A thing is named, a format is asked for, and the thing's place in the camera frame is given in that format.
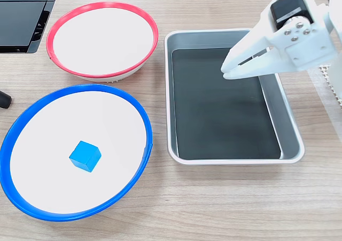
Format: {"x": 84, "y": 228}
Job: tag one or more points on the red-rimmed white dish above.
{"x": 102, "y": 40}

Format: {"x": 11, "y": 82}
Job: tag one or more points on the translucent pale sheet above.
{"x": 324, "y": 96}

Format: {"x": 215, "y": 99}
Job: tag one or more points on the black tray liner mat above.
{"x": 219, "y": 112}

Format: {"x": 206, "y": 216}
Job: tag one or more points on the black glossy flat tray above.
{"x": 18, "y": 24}

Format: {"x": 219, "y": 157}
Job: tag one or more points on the blue cube block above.
{"x": 85, "y": 156}

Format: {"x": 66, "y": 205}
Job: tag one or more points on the blue-rimmed white dish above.
{"x": 48, "y": 134}

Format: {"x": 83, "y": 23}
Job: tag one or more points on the white mesh non-slip mat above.
{"x": 335, "y": 98}

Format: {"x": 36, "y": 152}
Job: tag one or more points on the black cylindrical foot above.
{"x": 4, "y": 99}

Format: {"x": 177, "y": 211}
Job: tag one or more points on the silver metal tray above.
{"x": 290, "y": 134}

